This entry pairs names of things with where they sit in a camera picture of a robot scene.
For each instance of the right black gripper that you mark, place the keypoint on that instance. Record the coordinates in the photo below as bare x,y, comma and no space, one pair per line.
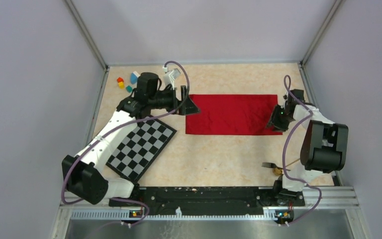
277,126

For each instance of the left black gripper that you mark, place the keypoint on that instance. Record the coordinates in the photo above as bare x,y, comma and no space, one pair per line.
176,105

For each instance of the red cloth napkin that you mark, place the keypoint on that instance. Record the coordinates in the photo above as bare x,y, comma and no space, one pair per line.
229,114

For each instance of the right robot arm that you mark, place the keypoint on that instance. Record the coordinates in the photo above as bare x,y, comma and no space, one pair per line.
323,149

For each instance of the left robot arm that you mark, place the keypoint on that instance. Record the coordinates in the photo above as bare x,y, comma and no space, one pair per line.
83,173

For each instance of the dark metal fork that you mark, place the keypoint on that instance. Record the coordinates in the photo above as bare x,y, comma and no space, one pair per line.
271,165

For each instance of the blue white block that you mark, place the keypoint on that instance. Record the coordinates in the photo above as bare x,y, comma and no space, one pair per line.
134,77

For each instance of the teal small cube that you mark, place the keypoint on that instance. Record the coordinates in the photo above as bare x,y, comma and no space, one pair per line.
129,89

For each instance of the black white checkerboard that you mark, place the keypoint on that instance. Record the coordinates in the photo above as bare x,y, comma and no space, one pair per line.
135,154

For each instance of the yellow small cube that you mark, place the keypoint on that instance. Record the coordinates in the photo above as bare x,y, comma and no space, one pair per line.
121,85

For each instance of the aluminium frame right post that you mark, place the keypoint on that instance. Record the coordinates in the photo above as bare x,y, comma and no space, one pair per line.
337,4

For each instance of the aluminium frame post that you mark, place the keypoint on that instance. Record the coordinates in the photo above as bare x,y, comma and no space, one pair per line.
337,4
85,33

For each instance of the aluminium frame left post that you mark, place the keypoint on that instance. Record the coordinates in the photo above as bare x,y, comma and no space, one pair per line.
85,33

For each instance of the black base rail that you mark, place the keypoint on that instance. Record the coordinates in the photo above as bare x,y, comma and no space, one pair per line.
213,201

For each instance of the white toothed cable tray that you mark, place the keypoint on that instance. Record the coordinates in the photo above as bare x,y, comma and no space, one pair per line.
127,215

